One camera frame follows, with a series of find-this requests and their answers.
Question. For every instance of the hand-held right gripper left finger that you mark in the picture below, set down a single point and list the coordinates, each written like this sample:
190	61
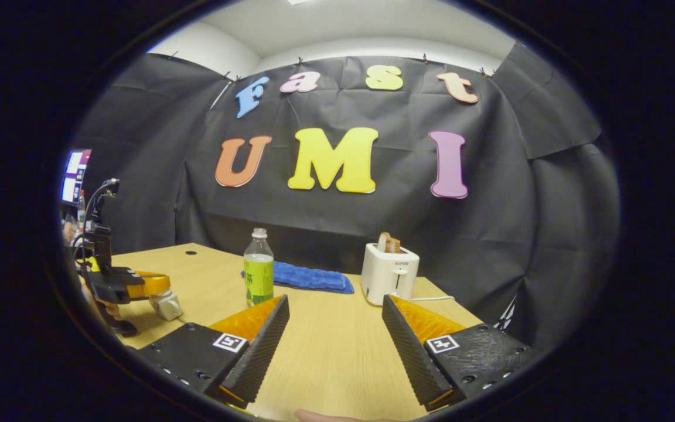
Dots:
255	351

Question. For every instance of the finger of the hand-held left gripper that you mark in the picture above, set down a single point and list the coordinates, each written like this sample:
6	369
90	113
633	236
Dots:
150	285

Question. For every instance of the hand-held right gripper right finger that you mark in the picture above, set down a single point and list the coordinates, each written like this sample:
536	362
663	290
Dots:
413	351

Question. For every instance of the white floral teacup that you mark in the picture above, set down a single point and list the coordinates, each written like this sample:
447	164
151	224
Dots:
167	306

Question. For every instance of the green label water bottle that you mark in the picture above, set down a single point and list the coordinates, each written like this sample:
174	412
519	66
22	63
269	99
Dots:
258	275

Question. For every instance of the white toaster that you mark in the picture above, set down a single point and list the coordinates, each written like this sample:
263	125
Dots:
389	275

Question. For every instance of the blue towel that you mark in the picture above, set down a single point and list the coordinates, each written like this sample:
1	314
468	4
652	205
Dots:
314	278

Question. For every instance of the computer monitor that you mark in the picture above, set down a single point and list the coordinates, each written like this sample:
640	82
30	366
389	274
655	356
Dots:
75	176

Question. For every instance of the brown bread slice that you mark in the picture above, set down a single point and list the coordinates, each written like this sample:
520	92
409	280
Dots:
388	242

